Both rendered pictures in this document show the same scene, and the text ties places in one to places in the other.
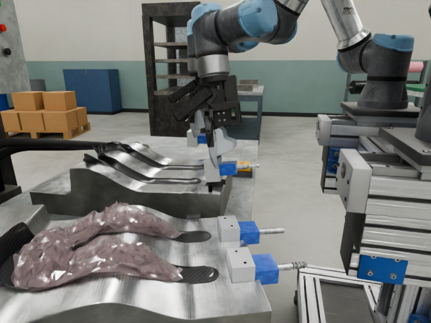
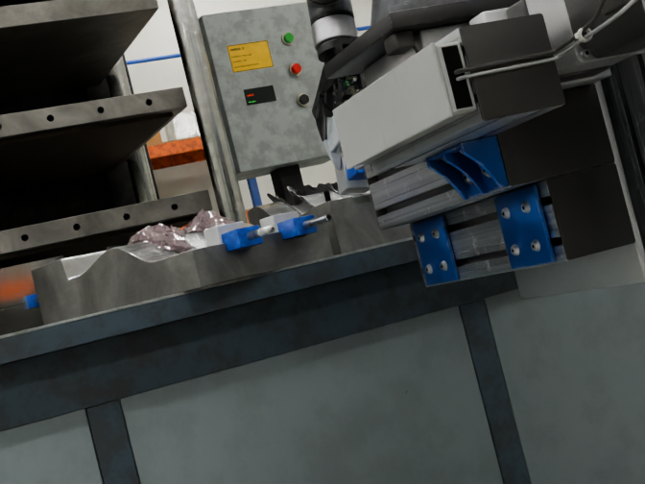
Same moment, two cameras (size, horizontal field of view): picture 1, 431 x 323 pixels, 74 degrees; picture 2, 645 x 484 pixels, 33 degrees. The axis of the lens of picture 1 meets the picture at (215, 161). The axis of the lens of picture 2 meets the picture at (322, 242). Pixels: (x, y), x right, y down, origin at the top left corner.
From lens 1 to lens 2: 157 cm
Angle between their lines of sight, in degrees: 59
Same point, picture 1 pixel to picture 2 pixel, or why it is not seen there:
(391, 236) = (385, 189)
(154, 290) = (151, 251)
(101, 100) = not seen: outside the picture
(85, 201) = not seen: hidden behind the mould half
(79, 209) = not seen: hidden behind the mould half
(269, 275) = (231, 237)
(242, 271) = (209, 233)
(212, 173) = (341, 179)
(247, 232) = (283, 221)
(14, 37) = (317, 76)
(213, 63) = (317, 32)
